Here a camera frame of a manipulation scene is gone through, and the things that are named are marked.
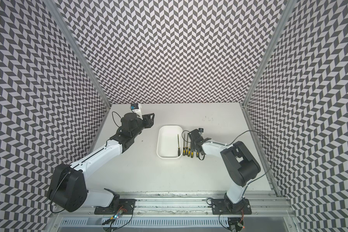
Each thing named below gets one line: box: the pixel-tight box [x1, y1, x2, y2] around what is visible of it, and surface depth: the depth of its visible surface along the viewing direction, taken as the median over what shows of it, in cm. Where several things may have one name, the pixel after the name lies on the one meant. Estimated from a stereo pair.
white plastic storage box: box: [156, 125, 184, 160], surface depth 98 cm
